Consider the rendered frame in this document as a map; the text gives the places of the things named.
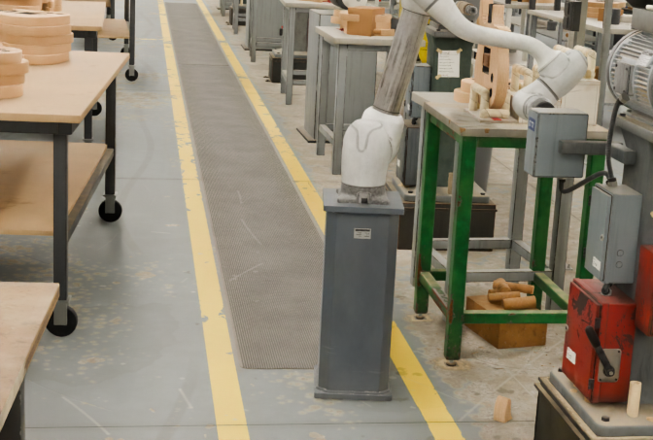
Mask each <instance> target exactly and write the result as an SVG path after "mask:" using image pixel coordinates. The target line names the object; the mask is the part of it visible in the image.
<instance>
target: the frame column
mask: <svg viewBox="0 0 653 440"><path fill-rule="evenodd" d="M621 130H622V133H623V137H624V140H625V144H626V147H627V148H629V149H631V150H633V151H635V152H636V164H634V165H632V164H624V169H623V178H622V185H626V186H628V187H630V188H632V189H633V190H635V191H637V192H639V193H640V194H642V205H641V214H640V223H639V232H638V240H637V249H636V266H635V274H634V282H633V283H632V284H614V285H615V286H617V287H618V288H620V289H621V290H622V291H623V292H625V293H626V294H627V295H628V296H630V297H631V298H632V300H635V295H636V278H637V269H638V261H639V252H640V245H653V143H651V142H649V141H647V140H645V139H643V138H640V137H638V136H636V135H635V134H633V133H631V132H629V131H627V130H624V129H622V128H621ZM630 381H638V382H641V391H640V400H639V404H653V336H646V335H645V334H644V333H643V332H642V331H640V330H639V329H638V328H637V327H636V331H635V340H634V348H633V357H632V366H631V375H630Z"/></svg>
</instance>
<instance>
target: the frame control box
mask: <svg viewBox="0 0 653 440"><path fill-rule="evenodd" d="M588 120H589V114H587V113H585V112H583V111H580V110H578V109H559V108H530V109H529V120H528V132H527V143H526V154H525V165H524V171H525V172H527V173H528V174H530V175H531V176H532V177H534V178H558V179H559V191H560V192H561V193H563V194H566V193H570V192H572V191H575V190H576V189H578V188H580V187H582V186H584V185H586V184H588V183H589V182H591V181H592V180H594V179H596V178H598V177H600V176H606V179H607V181H605V182H606V185H607V186H608V184H607V183H608V178H609V177H608V176H609V175H608V172H607V171H606V170H602V171H599V172H597V173H594V174H592V175H591V176H589V177H587V178H585V179H584V180H582V181H580V182H579V183H577V184H575V185H573V186H570V187H568V188H564V184H565V182H566V178H582V177H583V170H584V160H585V154H560V153H559V152H558V147H559V140H585V141H586V140H587V130H588Z"/></svg>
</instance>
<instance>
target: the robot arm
mask: <svg viewBox="0 0 653 440"><path fill-rule="evenodd" d="M400 2H401V7H403V8H402V11H401V15H400V18H399V21H398V25H397V28H396V31H395V36H394V39H393V42H392V46H391V49H390V52H389V56H388V59H387V62H386V65H385V69H384V72H383V75H382V79H381V82H380V84H379V88H378V91H377V94H376V98H375V101H374V104H373V106H371V107H369V108H368V109H366V110H365V111H364V113H363V115H362V118H361V119H357V120H355V121H354V122H353V123H351V124H350V126H349V127H348V129H347V131H346V133H345V135H344V139H343V147H342V159H341V175H342V181H341V187H339V188H337V189H336V193H338V198H337V203H356V204H364V205H366V204H377V205H390V200H389V199H388V198H387V191H386V188H385V182H386V176H387V170H388V166H389V163H390V162H391V161H392V160H393V159H394V158H395V156H396V154H397V152H398V149H399V143H400V139H401V134H402V130H403V126H404V121H403V118H402V116H401V114H400V110H401V107H402V104H403V101H404V97H405V94H406V91H407V88H408V85H409V82H410V79H411V76H412V73H413V69H414V66H415V63H416V60H417V56H418V53H419V50H420V47H421V44H422V41H423V38H424V35H425V31H426V28H427V25H428V22H429V19H430V16H431V17H433V18H434V19H436V20H437V21H438V22H439V23H441V24H442V25H443V26H444V27H446V28H447V29H448V30H449V31H450V32H452V33H453V34H455V35H456V36H458V37H460V38H461V39H464V40H466V41H469V42H471V43H475V44H480V45H485V46H492V47H498V48H505V49H511V50H516V51H524V52H527V53H529V54H530V55H531V56H533V57H534V59H535V60H536V62H537V72H538V73H539V76H540V77H539V78H538V79H536V80H535V81H534V82H533V83H531V84H530V85H528V86H526V87H524V88H522V89H520V90H519V91H517V92H516V93H515V94H514V96H513V98H512V108H513V110H514V111H515V113H516V114H517V115H518V116H519V117H520V118H522V119H524V120H529V109H530V108H555V107H554V104H555V103H556V102H557V101H558V100H559V99H561V98H562V97H563V96H565V95H566V94H568V93H569V92H570V91H571V90H572V89H573V88H574V87H575V86H576V85H577V84H578V83H579V82H580V81H581V79H582V78H583V77H584V75H585V74H586V72H587V68H588V61H587V59H586V57H585V56H584V54H583V53H582V52H581V51H578V50H568V51H566V52H561V51H554V50H552V49H550V48H549V47H547V46H546V45H545V44H543V43H542V42H540V41H538V40H537V39H535V38H533V37H530V36H526V35H522V34H517V33H512V32H507V31H502V30H497V29H493V28H488V27H484V26H480V25H477V24H474V23H472V22H470V21H468V20H467V19H466V18H465V17H464V16H463V15H462V13H461V12H460V10H459V9H458V7H457V6H456V4H455V3H454V1H453V0H400Z"/></svg>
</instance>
